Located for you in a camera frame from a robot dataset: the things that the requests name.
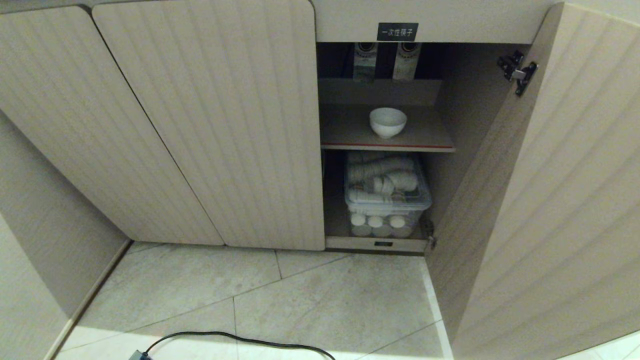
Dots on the clear plastic storage box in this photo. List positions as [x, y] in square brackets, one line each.
[387, 200]

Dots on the beige wooden cabinet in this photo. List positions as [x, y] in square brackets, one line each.
[380, 150]

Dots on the cabinet shelf board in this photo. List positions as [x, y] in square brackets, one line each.
[385, 132]

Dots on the paper chopstick packet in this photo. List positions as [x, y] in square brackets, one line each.
[406, 60]
[365, 61]

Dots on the black label plate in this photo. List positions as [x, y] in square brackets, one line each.
[397, 32]

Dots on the closed beige cabinet door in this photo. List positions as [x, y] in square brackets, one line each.
[220, 125]
[85, 125]

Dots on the metal door hinge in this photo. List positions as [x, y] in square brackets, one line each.
[518, 71]
[429, 236]

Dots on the stack of white paper cups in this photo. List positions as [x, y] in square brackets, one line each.
[380, 169]
[395, 183]

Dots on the open beige cabinet door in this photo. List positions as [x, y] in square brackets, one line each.
[540, 200]

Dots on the white ceramic bowl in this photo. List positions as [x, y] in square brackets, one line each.
[387, 121]

